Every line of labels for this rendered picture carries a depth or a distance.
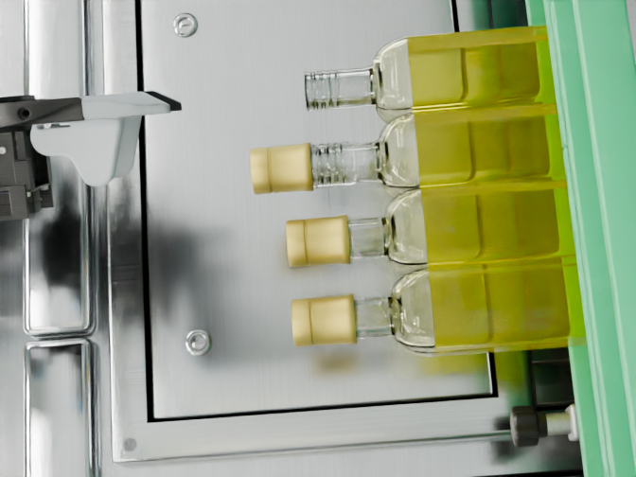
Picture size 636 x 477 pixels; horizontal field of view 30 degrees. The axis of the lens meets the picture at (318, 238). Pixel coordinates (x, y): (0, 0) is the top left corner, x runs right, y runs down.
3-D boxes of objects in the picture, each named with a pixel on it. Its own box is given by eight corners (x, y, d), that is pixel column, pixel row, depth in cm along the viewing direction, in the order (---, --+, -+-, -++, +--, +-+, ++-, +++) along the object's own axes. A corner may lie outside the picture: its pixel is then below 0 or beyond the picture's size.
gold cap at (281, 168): (311, 150, 89) (253, 155, 89) (309, 135, 85) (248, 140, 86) (314, 196, 88) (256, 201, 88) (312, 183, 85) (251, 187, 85)
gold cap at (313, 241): (347, 221, 87) (288, 226, 87) (345, 208, 84) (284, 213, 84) (351, 269, 86) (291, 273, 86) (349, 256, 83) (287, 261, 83)
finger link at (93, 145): (178, 179, 78) (50, 187, 81) (168, 89, 77) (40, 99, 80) (160, 185, 75) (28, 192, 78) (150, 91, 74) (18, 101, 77)
